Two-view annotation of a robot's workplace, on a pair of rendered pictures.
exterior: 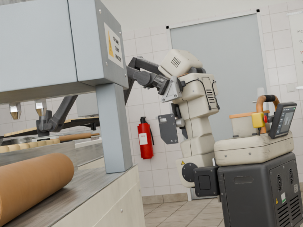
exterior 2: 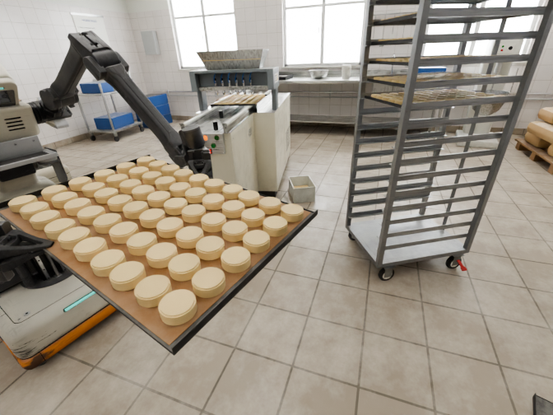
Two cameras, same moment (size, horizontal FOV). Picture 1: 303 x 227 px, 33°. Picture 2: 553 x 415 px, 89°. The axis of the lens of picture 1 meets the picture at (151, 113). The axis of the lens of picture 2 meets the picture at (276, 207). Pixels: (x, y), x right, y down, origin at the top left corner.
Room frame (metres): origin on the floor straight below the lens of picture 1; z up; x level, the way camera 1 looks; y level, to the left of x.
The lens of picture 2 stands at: (3.85, 0.93, 1.29)
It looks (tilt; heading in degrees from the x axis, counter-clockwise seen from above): 29 degrees down; 184
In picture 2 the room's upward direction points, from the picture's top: 2 degrees counter-clockwise
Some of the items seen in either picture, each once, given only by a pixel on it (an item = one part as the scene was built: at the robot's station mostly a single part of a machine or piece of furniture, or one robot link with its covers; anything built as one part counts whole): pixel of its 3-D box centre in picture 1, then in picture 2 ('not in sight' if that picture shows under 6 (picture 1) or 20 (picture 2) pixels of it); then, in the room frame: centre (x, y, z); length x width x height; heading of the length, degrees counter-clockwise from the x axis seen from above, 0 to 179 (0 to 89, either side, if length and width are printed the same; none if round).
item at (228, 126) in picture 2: not in sight; (256, 103); (1.03, 0.57, 0.87); 2.01 x 0.03 x 0.07; 175
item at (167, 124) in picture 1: (179, 122); (17, 170); (2.87, -0.15, 0.93); 0.28 x 0.16 x 0.22; 150
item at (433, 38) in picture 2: not in sight; (477, 36); (2.37, 1.73, 1.32); 0.64 x 0.03 x 0.03; 105
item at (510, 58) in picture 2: not in sight; (471, 60); (2.37, 1.73, 1.23); 0.64 x 0.03 x 0.03; 105
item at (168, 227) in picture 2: not in sight; (170, 227); (3.39, 0.68, 0.99); 0.05 x 0.05 x 0.02
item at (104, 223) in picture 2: not in sight; (108, 223); (3.38, 0.55, 1.00); 0.05 x 0.05 x 0.02
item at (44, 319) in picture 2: not in sight; (61, 286); (2.72, -0.41, 0.16); 0.67 x 0.64 x 0.25; 60
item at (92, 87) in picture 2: not in sight; (96, 87); (-1.17, -2.41, 0.88); 0.40 x 0.30 x 0.16; 77
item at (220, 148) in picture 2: not in sight; (206, 143); (1.99, 0.34, 0.77); 0.24 x 0.04 x 0.14; 85
